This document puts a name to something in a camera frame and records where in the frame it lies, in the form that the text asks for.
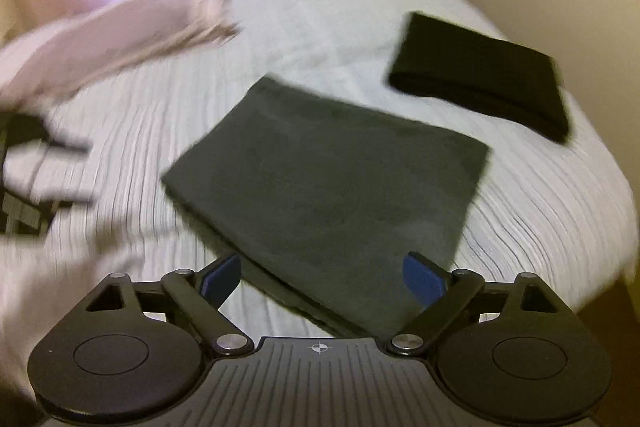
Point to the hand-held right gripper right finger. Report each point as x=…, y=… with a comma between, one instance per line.
x=423, y=279

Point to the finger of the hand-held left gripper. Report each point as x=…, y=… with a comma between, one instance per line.
x=60, y=139
x=65, y=202

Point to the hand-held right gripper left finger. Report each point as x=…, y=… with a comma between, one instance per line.
x=220, y=279

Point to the dark grey jeans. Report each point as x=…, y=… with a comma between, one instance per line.
x=330, y=207

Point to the pale taupe blanket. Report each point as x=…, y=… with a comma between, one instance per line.
x=125, y=37

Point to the white striped bedspread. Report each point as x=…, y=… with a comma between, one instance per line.
x=525, y=207

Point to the black folded garment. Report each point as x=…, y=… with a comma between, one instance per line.
x=480, y=77

